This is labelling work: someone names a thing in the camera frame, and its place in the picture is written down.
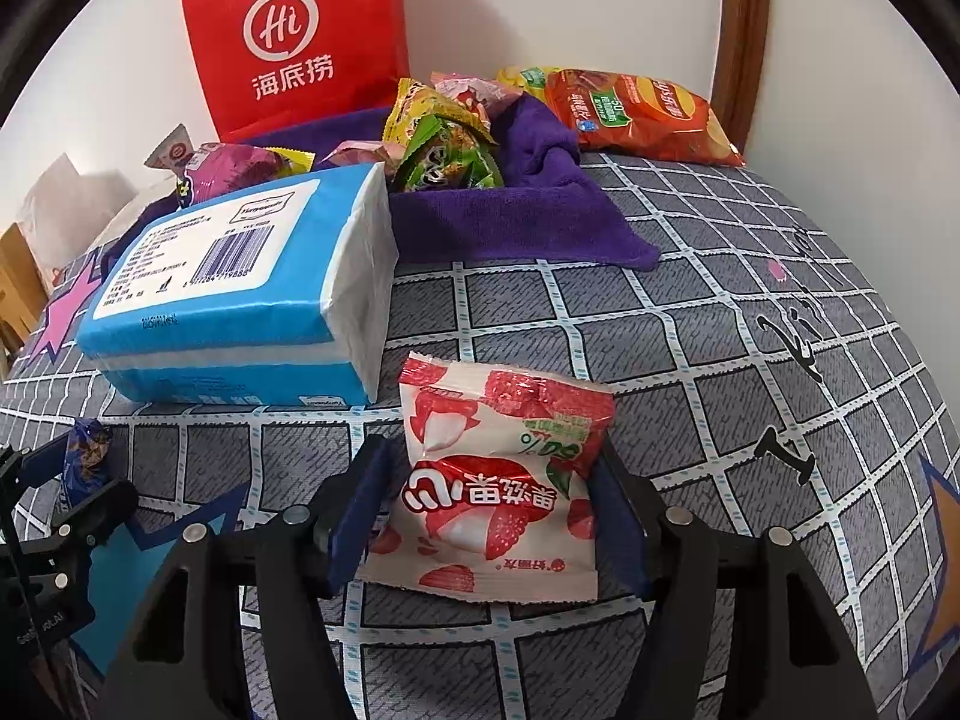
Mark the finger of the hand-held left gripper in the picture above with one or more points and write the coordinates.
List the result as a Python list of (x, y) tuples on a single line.
[(94, 517), (41, 461)]

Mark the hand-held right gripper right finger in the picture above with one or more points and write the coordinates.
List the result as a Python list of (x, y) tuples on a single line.
[(619, 525)]

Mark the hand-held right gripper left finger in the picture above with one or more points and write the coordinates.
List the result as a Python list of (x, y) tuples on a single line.
[(360, 510)]

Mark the shiny blue snack packet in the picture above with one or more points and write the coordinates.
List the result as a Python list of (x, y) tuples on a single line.
[(88, 461)]

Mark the white red lychee jelly packet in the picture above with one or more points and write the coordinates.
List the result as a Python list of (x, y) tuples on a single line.
[(487, 480)]

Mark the purple towel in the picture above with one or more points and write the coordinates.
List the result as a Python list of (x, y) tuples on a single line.
[(525, 195)]

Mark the purple snack packet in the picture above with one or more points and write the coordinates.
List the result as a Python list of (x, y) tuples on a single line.
[(225, 169)]

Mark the green snack packet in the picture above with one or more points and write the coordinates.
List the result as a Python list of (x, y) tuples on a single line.
[(446, 157)]

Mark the grey checked bed sheet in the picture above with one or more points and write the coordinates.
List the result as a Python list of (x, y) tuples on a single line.
[(675, 360)]

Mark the wooden furniture piece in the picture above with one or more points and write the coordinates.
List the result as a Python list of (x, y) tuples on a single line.
[(19, 285)]

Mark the blue tissue pack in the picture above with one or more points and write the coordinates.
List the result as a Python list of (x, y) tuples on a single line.
[(225, 277)]

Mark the small white snack packet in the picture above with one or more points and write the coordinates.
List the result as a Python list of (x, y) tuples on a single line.
[(171, 150)]

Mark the small pink snack packet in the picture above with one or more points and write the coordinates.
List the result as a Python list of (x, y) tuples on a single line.
[(352, 155)]

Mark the yellow snack packet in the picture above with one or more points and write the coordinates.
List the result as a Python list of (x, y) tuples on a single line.
[(420, 109)]

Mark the orange chip bag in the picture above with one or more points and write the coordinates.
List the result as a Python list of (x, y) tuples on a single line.
[(637, 112)]

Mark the yellow chip bag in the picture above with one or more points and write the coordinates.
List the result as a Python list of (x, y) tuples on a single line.
[(525, 82)]

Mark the red paper bag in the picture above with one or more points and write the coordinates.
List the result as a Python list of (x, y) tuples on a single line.
[(300, 37)]

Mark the wooden bed frame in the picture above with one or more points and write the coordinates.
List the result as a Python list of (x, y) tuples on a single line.
[(739, 52)]

